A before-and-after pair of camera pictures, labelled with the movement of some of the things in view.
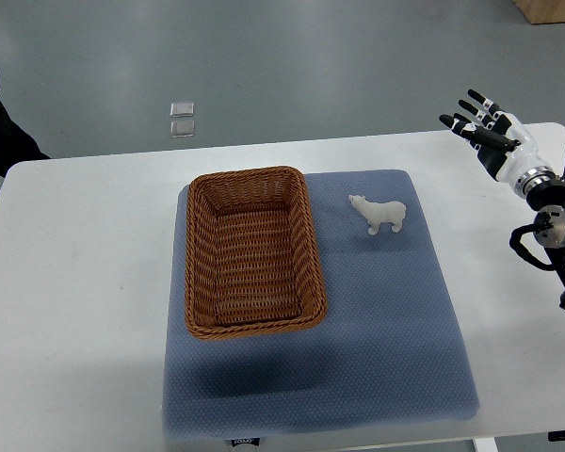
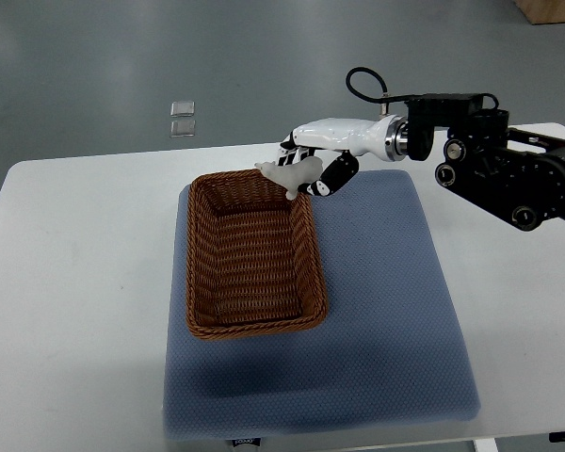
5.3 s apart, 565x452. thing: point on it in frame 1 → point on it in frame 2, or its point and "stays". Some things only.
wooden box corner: (548, 11) stays
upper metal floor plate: (182, 109) stays
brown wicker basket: (252, 265) stays
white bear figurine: (389, 212) → (288, 177)
